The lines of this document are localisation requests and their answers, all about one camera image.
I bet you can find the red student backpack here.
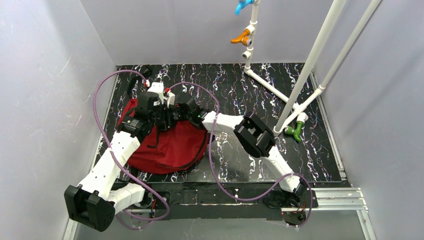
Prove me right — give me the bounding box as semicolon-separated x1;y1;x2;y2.
116;98;210;174

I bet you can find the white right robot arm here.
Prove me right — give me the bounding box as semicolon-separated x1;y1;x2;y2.
162;94;308;195

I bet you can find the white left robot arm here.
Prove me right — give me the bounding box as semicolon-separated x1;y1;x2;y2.
64;91;163;232

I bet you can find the orange pipe valve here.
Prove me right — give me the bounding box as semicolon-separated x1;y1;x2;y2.
230;28;252;47

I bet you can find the green pipe valve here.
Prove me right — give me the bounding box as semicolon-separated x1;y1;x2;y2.
284;121;305;143

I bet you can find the blue pipe valve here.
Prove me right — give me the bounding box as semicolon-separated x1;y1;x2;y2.
234;0;255;15

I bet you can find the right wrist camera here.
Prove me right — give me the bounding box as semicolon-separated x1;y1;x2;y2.
164;87;176;108

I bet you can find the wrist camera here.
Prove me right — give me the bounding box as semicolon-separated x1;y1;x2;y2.
164;87;176;108
144;80;165;103

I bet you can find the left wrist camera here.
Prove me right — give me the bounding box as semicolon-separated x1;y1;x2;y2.
144;80;165;103

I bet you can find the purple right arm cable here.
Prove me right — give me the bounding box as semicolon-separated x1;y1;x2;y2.
165;82;314;229

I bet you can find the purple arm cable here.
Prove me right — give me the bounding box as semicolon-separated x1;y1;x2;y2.
165;82;314;229
92;69;171;231

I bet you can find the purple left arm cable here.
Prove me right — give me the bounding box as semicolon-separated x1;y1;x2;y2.
92;69;171;231

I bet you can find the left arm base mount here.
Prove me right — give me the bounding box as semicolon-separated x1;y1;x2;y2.
139;186;170;230

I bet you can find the white PVC pipe frame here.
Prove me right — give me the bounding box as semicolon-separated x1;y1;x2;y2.
242;0;381;136

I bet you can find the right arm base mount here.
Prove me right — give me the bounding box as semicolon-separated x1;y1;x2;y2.
262;190;319;227

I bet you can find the aluminium front rail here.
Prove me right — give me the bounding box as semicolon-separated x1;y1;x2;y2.
62;187;377;240

